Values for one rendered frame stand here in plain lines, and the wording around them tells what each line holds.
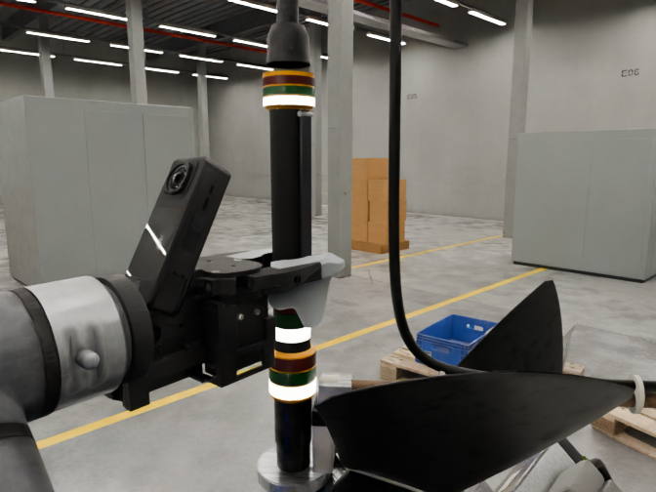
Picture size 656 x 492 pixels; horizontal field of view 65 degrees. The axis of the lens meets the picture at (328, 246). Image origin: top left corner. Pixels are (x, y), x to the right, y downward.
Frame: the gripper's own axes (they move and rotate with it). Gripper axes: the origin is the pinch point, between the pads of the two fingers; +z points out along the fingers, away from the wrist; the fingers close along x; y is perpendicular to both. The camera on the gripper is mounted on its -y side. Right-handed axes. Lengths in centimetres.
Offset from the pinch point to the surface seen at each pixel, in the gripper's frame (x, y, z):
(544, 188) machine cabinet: -213, 37, 721
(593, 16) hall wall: -302, -310, 1243
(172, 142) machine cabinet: -568, -31, 350
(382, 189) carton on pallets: -460, 44, 674
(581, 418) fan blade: 22.8, 9.9, 3.4
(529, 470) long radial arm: 9.7, 34.9, 33.9
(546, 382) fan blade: 21.8, 5.5, -2.1
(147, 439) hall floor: -222, 148, 101
